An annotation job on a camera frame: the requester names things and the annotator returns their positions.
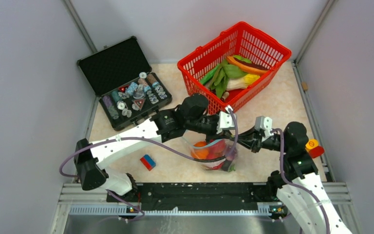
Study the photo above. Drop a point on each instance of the red blue toy block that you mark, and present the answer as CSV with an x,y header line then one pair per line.
x,y
148,162

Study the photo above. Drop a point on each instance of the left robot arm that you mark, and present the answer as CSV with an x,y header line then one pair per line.
x,y
91,159

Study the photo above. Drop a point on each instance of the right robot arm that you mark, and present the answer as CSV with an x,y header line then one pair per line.
x,y
297,184

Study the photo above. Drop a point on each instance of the dark purple grape bunch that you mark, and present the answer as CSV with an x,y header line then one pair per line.
x,y
230,156

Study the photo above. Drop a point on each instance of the clear zip top bag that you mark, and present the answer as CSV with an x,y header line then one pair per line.
x,y
188,143

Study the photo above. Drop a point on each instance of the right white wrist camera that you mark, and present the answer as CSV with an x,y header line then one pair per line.
x,y
264,126

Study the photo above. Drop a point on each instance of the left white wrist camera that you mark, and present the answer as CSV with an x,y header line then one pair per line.
x,y
227,119

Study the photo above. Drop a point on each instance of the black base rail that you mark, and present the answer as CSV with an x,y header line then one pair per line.
x,y
236,196

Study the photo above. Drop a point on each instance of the small beige mushroom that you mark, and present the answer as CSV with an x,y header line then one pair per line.
x,y
224,96

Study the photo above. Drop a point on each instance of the red chili pepper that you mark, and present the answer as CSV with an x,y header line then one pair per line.
x,y
215,165

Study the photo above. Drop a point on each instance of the green pepper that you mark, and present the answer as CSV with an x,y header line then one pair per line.
x,y
208,76

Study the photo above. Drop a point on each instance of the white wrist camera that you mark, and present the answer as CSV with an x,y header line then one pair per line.
x,y
227,119
264,126

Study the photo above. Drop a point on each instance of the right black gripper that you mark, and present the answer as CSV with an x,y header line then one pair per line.
x,y
252,139

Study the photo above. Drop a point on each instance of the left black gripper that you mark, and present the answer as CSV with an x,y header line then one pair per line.
x,y
213,135

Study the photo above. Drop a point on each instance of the green leafy vegetable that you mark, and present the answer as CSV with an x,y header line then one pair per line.
x,y
222,75

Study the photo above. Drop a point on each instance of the light green lettuce head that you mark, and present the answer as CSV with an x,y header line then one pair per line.
x,y
242,59

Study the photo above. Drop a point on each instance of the red plastic shopping basket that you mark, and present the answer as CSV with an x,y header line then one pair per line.
x,y
240,39

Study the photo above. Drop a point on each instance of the black poker chip case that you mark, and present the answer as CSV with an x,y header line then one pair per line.
x,y
123,80

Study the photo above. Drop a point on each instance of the small orange pumpkin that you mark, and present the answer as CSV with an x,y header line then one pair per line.
x,y
200,150

